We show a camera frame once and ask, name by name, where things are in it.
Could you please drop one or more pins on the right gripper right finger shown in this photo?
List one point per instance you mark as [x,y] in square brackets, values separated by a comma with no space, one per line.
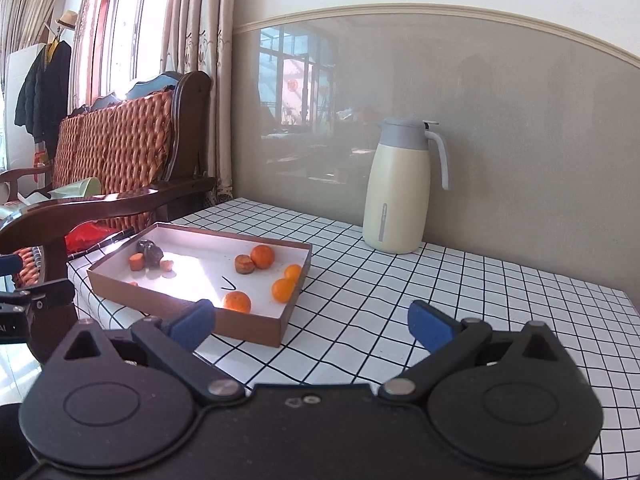
[452,345]

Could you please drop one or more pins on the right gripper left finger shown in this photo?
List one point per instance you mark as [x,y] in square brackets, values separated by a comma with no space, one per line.
[170,345]

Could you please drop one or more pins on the pale carrot piece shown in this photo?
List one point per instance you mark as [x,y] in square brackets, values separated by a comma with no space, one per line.
[166,265]

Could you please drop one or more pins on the orange tangerine front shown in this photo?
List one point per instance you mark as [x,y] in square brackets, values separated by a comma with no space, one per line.
[237,302]

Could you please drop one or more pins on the orange carrot piece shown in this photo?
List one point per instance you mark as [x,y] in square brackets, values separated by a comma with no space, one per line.
[136,262]

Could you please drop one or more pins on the dark round fruit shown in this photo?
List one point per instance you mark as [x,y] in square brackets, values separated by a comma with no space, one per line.
[153,256]

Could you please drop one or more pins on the cut carrot chunk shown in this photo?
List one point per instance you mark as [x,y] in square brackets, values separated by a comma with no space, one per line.
[243,264]

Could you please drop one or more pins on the small orange tangerine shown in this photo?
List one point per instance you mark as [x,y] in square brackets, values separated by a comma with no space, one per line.
[282,290]

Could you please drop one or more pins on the small orange kumquat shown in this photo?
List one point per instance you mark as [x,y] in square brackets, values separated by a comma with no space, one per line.
[292,272]

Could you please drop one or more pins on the brown cardboard tray box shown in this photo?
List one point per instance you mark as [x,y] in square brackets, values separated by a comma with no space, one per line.
[204,269]

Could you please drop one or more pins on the red bag under armrest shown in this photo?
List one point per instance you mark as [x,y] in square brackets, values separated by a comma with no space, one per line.
[87,235]

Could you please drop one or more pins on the orange tangerine on table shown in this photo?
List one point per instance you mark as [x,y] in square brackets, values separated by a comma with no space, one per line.
[262,256]

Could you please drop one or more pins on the light green plastic item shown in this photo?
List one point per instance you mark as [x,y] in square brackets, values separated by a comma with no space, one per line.
[83,188]

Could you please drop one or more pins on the cream thermos jug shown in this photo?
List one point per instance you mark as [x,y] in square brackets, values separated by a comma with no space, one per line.
[399,185]

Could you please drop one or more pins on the wooden sofa with tufted cushion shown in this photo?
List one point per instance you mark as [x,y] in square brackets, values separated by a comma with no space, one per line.
[147,152]

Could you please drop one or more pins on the black jacket on rack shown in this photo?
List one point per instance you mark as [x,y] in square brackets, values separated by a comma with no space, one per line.
[42,102]

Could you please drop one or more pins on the straw hat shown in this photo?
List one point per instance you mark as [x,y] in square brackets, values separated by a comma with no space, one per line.
[68,20]

